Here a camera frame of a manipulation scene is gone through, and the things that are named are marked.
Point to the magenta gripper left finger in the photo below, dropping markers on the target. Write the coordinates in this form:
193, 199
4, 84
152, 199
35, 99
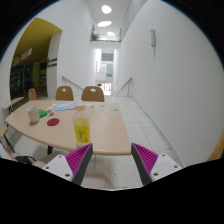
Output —
71, 167

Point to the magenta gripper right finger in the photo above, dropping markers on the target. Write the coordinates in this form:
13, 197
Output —
152, 166

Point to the yellow drink bottle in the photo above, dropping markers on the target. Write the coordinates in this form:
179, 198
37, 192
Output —
81, 125

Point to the red round coaster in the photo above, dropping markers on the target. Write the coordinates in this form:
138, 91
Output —
53, 122

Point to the wooden table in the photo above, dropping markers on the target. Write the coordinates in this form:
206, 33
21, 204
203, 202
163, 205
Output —
107, 130

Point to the light blue cloth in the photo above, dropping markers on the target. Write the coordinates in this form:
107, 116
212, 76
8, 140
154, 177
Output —
66, 105

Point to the green small object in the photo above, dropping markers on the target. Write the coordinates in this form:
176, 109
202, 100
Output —
42, 113

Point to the wooden chair centre left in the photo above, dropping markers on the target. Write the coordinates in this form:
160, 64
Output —
64, 93

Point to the wooden chair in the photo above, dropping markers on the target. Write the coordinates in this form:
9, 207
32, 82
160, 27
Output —
92, 93
32, 94
64, 93

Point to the wooden chair centre right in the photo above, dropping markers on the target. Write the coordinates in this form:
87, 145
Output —
92, 93

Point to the white cup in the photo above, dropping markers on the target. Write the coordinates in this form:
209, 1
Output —
33, 113

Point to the right stair handrail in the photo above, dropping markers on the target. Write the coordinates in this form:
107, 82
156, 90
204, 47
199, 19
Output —
125, 90

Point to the stair handrail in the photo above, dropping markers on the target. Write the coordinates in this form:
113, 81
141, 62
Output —
125, 90
66, 80

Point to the wooden chair far left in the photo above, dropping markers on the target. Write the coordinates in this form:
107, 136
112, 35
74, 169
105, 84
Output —
32, 94

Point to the left stair handrail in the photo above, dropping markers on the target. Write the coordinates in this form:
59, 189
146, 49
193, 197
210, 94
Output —
66, 80

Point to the chair at left edge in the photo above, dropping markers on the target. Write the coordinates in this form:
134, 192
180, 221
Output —
7, 110

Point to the potted plant on balcony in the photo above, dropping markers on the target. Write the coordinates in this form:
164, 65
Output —
94, 36

